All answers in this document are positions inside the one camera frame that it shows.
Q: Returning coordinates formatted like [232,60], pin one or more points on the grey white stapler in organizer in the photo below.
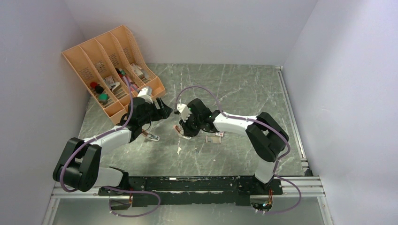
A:
[115,87]

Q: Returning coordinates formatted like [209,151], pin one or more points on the cardboard staple tray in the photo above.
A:
[213,139]

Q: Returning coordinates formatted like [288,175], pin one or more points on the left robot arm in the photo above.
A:
[79,165]

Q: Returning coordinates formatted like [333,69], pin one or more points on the small staple box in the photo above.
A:
[220,134]

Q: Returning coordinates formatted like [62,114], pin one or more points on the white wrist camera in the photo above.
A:
[146,94]
[184,111]

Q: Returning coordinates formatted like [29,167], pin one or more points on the black round stamp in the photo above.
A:
[98,89]

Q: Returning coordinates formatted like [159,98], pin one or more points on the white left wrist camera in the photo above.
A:
[146,94]

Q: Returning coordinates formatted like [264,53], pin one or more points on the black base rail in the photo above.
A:
[239,190]

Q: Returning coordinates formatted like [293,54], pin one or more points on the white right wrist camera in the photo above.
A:
[184,111]

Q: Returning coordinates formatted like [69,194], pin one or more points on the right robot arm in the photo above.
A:
[265,135]

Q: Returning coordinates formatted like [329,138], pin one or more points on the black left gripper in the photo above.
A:
[164,112]

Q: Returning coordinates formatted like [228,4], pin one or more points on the green stamp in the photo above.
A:
[103,98]

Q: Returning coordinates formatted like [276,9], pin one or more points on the peach plastic file organizer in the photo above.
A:
[97,58]

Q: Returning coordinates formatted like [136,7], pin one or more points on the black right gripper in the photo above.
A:
[187,131]

